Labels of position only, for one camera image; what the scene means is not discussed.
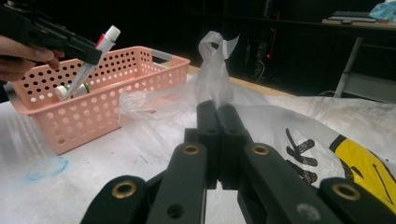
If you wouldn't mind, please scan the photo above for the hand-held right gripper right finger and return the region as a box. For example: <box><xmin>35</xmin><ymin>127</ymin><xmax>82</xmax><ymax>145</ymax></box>
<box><xmin>218</xmin><ymin>104</ymin><xmax>254</xmax><ymax>191</ymax></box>

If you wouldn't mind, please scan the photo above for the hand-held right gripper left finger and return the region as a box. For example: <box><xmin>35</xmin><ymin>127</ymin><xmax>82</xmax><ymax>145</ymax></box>
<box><xmin>184</xmin><ymin>100</ymin><xmax>223</xmax><ymax>190</ymax></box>

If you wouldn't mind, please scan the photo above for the silver and red ointment tube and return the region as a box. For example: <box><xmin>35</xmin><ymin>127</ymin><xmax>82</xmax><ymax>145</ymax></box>
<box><xmin>64</xmin><ymin>25</ymin><xmax>121</xmax><ymax>101</ymax></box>

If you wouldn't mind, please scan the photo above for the small white jar green label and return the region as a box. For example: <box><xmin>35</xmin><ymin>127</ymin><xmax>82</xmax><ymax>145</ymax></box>
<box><xmin>55</xmin><ymin>82</ymin><xmax>92</xmax><ymax>102</ymax></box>

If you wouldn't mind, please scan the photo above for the clear plastic bag yellow face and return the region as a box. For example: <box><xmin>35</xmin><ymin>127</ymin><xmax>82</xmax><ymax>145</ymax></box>
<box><xmin>118</xmin><ymin>30</ymin><xmax>396</xmax><ymax>224</ymax></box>

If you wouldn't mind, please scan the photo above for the pink perforated plastic basket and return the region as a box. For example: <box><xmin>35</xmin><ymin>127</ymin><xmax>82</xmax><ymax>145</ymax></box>
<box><xmin>4</xmin><ymin>46</ymin><xmax>191</xmax><ymax>156</ymax></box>

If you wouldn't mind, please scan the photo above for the white table cover sheet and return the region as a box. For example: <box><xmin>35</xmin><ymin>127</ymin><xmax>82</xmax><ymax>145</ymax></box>
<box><xmin>0</xmin><ymin>101</ymin><xmax>250</xmax><ymax>224</ymax></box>

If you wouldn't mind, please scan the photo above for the dark keyboard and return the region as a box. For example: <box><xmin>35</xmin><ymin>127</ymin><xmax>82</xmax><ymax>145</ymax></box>
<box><xmin>330</xmin><ymin>10</ymin><xmax>377</xmax><ymax>23</ymax></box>

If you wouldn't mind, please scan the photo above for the light blue bag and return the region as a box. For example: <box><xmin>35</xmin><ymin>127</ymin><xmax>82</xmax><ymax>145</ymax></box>
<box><xmin>369</xmin><ymin>0</ymin><xmax>396</xmax><ymax>22</ymax></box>

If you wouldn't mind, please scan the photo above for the metal frame desk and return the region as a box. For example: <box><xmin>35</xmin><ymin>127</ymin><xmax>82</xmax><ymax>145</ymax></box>
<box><xmin>321</xmin><ymin>18</ymin><xmax>396</xmax><ymax>105</ymax></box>

